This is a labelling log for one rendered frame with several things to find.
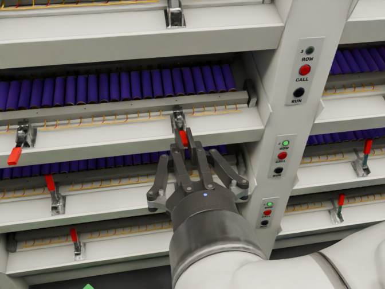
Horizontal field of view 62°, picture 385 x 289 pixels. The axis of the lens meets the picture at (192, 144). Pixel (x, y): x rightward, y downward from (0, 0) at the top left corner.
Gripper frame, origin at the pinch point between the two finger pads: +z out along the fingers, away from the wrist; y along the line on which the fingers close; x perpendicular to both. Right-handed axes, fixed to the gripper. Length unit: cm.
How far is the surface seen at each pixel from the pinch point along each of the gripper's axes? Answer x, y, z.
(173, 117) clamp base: 1.4, -1.0, 8.0
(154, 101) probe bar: 3.4, -3.9, 11.3
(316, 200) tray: -35, 39, 22
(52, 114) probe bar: 3.1, -22.0, 10.7
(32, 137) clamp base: -0.2, -25.6, 8.9
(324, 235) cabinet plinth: -49, 44, 22
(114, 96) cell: 4.3, -11.2, 13.6
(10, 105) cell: 4.3, -29.5, 13.7
